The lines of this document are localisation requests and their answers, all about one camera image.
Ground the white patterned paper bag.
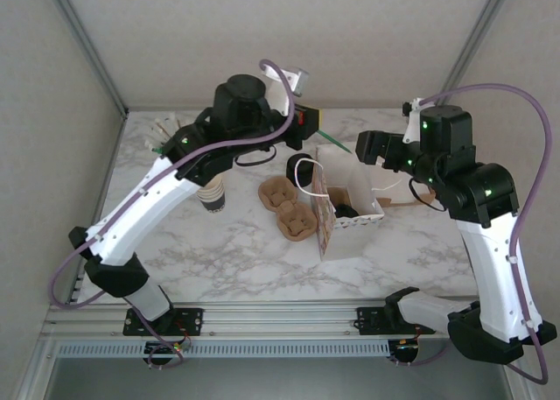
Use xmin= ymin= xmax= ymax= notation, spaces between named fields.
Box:
xmin=293 ymin=144 xmax=402 ymax=262

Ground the black printed paper cup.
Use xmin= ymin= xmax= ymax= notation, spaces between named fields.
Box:
xmin=201 ymin=193 xmax=227 ymax=215

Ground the brown pulp cup carrier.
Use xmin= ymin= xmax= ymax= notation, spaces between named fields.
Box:
xmin=257 ymin=175 xmax=317 ymax=242

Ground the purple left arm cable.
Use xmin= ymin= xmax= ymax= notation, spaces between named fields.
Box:
xmin=48 ymin=58 xmax=297 ymax=370

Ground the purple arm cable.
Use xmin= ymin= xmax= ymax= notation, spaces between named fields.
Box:
xmin=48 ymin=58 xmax=297 ymax=370
xmin=395 ymin=82 xmax=551 ymax=386

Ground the thin aluminium table rail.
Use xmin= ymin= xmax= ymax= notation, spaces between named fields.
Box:
xmin=125 ymin=105 xmax=406 ymax=113

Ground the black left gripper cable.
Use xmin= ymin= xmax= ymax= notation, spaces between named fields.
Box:
xmin=234 ymin=147 xmax=277 ymax=168

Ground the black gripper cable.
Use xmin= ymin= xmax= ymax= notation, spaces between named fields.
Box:
xmin=234 ymin=147 xmax=277 ymax=168
xmin=409 ymin=176 xmax=448 ymax=213

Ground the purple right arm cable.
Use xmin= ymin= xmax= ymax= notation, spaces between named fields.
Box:
xmin=395 ymin=82 xmax=551 ymax=386

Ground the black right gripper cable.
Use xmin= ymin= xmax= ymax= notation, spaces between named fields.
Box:
xmin=409 ymin=176 xmax=448 ymax=213

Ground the aluminium frame post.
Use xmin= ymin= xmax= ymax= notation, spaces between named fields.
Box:
xmin=41 ymin=0 xmax=129 ymax=117
xmin=441 ymin=0 xmax=518 ymax=99

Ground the aluminium side rail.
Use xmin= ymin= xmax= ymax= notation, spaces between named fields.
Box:
xmin=76 ymin=109 xmax=129 ymax=296

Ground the wide slotted aluminium rail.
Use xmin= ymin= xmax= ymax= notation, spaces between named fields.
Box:
xmin=41 ymin=298 xmax=522 ymax=340

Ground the white slotted cable duct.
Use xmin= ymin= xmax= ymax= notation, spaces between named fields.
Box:
xmin=56 ymin=340 xmax=391 ymax=358

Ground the aluminium frame leg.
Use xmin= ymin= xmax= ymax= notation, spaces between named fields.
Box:
xmin=19 ymin=338 xmax=60 ymax=400
xmin=496 ymin=360 xmax=542 ymax=400

